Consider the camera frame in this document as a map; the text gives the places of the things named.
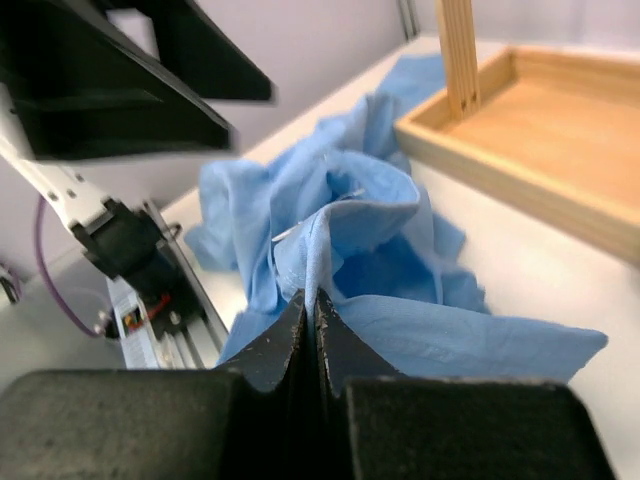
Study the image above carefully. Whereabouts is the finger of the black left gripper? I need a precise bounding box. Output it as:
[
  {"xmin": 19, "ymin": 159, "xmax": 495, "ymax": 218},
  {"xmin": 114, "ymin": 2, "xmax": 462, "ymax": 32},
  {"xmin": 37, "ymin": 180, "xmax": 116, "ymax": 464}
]
[{"xmin": 99, "ymin": 0, "xmax": 273, "ymax": 101}]

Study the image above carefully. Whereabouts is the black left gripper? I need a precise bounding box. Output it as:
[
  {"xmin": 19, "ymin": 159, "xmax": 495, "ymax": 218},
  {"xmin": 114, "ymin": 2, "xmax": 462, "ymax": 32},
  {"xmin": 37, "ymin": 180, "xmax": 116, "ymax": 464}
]
[{"xmin": 1, "ymin": 1, "xmax": 232, "ymax": 160}]

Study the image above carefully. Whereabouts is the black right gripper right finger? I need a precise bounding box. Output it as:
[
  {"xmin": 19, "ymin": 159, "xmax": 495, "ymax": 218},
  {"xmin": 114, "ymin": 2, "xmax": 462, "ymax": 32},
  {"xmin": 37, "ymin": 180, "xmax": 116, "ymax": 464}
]
[{"xmin": 314, "ymin": 291, "xmax": 614, "ymax": 479}]

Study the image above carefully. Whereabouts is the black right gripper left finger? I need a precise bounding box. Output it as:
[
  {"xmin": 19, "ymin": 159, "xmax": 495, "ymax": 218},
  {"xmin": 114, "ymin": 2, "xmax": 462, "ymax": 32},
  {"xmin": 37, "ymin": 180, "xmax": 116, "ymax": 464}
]
[{"xmin": 1, "ymin": 292, "xmax": 320, "ymax": 479}]

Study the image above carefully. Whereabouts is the light blue shirt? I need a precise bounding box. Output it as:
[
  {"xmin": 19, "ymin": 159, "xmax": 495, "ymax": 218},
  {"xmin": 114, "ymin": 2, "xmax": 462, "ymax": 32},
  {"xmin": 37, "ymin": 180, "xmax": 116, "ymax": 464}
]
[{"xmin": 185, "ymin": 55, "xmax": 608, "ymax": 382}]

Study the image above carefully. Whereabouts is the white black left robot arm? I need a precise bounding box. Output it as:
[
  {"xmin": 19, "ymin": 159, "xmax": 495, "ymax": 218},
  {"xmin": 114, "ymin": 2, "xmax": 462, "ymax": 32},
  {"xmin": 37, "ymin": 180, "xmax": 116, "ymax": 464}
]
[{"xmin": 1, "ymin": 1, "xmax": 273, "ymax": 299}]

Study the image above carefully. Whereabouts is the wooden clothes rack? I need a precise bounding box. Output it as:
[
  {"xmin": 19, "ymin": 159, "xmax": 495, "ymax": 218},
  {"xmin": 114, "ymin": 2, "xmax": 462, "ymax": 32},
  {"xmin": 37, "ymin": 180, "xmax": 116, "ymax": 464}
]
[{"xmin": 395, "ymin": 1, "xmax": 639, "ymax": 264}]

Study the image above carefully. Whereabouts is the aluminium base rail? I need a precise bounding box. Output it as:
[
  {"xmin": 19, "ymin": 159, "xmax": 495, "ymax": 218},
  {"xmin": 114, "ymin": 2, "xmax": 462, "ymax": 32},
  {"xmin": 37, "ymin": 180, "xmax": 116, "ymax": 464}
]
[{"xmin": 119, "ymin": 201, "xmax": 228, "ymax": 370}]

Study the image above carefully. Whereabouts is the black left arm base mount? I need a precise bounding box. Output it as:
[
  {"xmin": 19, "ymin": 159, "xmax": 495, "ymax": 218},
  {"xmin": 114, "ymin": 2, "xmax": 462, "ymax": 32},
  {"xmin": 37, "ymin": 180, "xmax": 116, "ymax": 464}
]
[{"xmin": 99, "ymin": 279, "xmax": 186, "ymax": 351}]

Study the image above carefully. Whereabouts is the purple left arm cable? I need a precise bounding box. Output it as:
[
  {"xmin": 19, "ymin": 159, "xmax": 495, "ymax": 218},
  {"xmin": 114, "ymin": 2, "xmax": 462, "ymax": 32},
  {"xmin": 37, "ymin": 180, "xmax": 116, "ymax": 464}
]
[{"xmin": 32, "ymin": 194, "xmax": 109, "ymax": 337}]

